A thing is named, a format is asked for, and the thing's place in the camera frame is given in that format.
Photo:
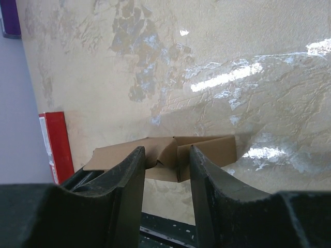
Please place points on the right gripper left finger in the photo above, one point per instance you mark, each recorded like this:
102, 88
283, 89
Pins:
104, 212

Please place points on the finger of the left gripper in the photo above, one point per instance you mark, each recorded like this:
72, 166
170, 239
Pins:
80, 178

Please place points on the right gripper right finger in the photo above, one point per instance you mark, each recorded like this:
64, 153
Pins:
231, 213

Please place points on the brown cardboard box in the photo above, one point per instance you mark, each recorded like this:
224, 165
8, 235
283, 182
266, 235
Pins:
167, 158

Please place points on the red rectangular box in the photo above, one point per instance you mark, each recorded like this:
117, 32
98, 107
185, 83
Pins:
55, 136

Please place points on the purple rectangular box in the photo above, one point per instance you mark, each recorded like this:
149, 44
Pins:
10, 25

